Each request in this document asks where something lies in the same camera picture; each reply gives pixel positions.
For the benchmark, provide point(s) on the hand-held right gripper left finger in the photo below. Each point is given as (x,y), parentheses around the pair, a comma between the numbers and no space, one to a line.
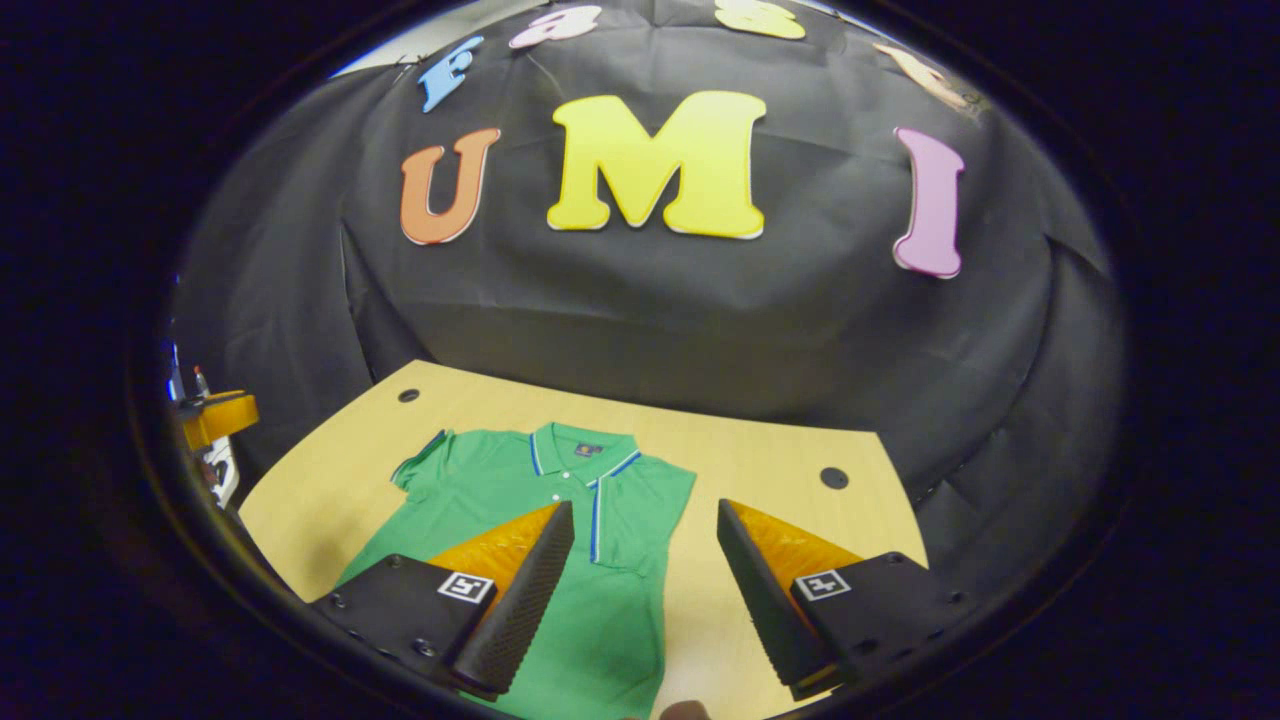
(525,600)

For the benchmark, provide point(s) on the green T-shirt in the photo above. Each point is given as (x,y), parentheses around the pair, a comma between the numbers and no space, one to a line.
(480,490)

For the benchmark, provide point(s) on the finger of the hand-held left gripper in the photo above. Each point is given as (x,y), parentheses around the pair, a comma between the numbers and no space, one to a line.
(220,418)

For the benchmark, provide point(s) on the white printed board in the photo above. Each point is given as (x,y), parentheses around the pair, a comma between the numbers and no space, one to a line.
(222,470)

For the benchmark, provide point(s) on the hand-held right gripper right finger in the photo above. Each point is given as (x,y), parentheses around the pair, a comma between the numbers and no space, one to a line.
(765,600)

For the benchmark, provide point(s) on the black backdrop cloth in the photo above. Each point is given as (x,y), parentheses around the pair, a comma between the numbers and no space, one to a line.
(700,320)

